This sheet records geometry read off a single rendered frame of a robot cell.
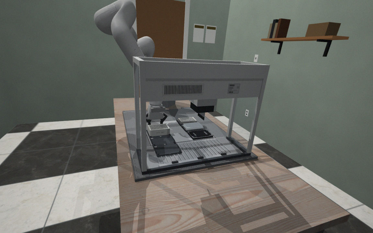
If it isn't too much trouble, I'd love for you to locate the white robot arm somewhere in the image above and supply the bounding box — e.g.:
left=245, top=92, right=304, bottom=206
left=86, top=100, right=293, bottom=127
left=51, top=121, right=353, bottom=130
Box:
left=94, top=0, right=155, bottom=67

